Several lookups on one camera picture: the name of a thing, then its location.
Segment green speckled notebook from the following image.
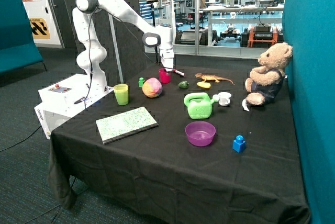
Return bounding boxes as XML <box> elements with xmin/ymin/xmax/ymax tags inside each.
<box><xmin>96</xmin><ymin>107</ymin><xmax>159</xmax><ymax>145</ymax></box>

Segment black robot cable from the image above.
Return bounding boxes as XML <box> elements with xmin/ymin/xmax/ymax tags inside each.
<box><xmin>0</xmin><ymin>9</ymin><xmax>164</xmax><ymax>154</ymax></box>

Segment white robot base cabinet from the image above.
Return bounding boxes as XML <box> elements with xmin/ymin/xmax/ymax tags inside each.
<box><xmin>35</xmin><ymin>74</ymin><xmax>113</xmax><ymax>139</ymax></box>

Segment blue toy block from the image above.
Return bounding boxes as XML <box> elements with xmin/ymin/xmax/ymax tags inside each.
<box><xmin>232</xmin><ymin>135</ymin><xmax>246</xmax><ymax>153</ymax></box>

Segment green plastic cup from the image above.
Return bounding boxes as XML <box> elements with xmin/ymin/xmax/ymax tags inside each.
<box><xmin>114</xmin><ymin>89</ymin><xmax>129</xmax><ymax>106</ymax></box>

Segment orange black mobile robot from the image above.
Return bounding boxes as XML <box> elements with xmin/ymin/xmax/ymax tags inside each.
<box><xmin>247</xmin><ymin>24</ymin><xmax>278</xmax><ymax>49</ymax></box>

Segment yellow toy lemon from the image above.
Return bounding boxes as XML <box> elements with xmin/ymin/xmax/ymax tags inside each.
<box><xmin>196</xmin><ymin>82</ymin><xmax>211</xmax><ymax>89</ymax></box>

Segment multicolour soft ball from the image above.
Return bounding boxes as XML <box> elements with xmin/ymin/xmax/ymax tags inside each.
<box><xmin>142</xmin><ymin>77</ymin><xmax>163</xmax><ymax>98</ymax></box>

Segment brown toy lizard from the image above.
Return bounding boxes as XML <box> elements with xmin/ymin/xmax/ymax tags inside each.
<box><xmin>195</xmin><ymin>73</ymin><xmax>234</xmax><ymax>85</ymax></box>

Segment red whiteboard marker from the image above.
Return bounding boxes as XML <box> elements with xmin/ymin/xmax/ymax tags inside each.
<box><xmin>173</xmin><ymin>69</ymin><xmax>185</xmax><ymax>77</ymax></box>

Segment black tablecloth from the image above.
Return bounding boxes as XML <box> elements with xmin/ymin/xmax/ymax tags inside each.
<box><xmin>47</xmin><ymin>68</ymin><xmax>311</xmax><ymax>223</ymax></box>

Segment pink plastic cup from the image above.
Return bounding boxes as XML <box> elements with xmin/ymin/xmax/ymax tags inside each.
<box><xmin>159</xmin><ymin>68</ymin><xmax>171</xmax><ymax>84</ymax></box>

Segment small green toy block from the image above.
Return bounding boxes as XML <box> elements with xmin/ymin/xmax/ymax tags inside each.
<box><xmin>138</xmin><ymin>77</ymin><xmax>145</xmax><ymax>87</ymax></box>

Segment yellow black wall sign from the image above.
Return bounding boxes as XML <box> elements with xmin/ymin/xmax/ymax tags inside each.
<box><xmin>29</xmin><ymin>18</ymin><xmax>50</xmax><ymax>40</ymax></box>

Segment beige teddy bear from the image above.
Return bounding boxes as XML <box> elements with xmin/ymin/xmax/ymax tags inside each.
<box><xmin>245</xmin><ymin>42</ymin><xmax>293</xmax><ymax>106</ymax></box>

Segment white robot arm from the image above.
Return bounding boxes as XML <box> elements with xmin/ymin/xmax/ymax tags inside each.
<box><xmin>72</xmin><ymin>0</ymin><xmax>175</xmax><ymax>95</ymax></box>

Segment teal sofa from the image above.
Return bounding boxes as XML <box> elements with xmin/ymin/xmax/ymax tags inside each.
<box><xmin>1</xmin><ymin>0</ymin><xmax>43</xmax><ymax>74</ymax></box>

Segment small white cup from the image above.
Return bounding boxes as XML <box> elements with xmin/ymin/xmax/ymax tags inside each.
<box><xmin>218</xmin><ymin>92</ymin><xmax>232</xmax><ymax>107</ymax></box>

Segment green toy pepper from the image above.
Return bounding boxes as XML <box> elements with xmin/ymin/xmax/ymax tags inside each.
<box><xmin>178</xmin><ymin>81</ymin><xmax>189</xmax><ymax>89</ymax></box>

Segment teal partition panel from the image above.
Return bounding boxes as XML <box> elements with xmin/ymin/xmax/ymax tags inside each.
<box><xmin>283</xmin><ymin>0</ymin><xmax>334</xmax><ymax>223</ymax></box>

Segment black tripod stand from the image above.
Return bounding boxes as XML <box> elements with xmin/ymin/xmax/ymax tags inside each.
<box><xmin>146</xmin><ymin>0</ymin><xmax>160</xmax><ymax>64</ymax></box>

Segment yellow plastic cup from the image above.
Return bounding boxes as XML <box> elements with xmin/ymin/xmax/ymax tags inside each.
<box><xmin>113</xmin><ymin>84</ymin><xmax>128</xmax><ymax>93</ymax></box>

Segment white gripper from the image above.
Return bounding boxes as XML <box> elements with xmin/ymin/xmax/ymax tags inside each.
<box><xmin>160</xmin><ymin>49</ymin><xmax>174</xmax><ymax>72</ymax></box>

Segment purple plastic bowl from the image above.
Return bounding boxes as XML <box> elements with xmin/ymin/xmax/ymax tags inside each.
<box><xmin>185</xmin><ymin>121</ymin><xmax>216</xmax><ymax>147</ymax></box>

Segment green toy watering can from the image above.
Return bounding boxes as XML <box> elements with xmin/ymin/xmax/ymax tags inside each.
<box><xmin>184</xmin><ymin>92</ymin><xmax>220</xmax><ymax>119</ymax></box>

